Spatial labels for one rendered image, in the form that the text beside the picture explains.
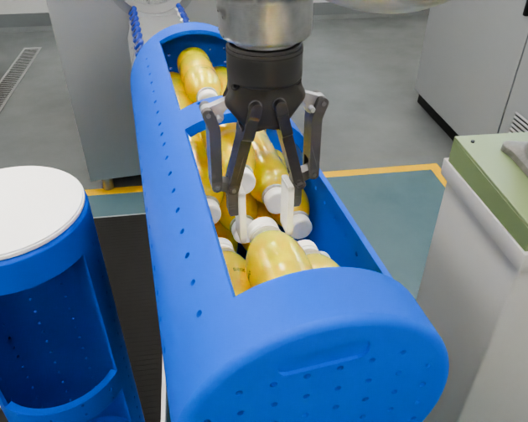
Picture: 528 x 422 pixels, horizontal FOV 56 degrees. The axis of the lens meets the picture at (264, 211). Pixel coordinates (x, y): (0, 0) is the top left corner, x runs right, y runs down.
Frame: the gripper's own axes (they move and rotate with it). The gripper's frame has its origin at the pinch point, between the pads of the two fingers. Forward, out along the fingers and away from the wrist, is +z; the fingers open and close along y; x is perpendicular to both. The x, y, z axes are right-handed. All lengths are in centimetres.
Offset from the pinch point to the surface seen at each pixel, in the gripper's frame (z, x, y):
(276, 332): -2.8, 20.7, 4.3
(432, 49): 71, -246, -178
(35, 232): 15.7, -24.6, 32.1
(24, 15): 99, -519, 113
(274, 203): 7.7, -12.0, -4.7
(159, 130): 0.1, -24.9, 10.2
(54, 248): 18.1, -22.7, 29.5
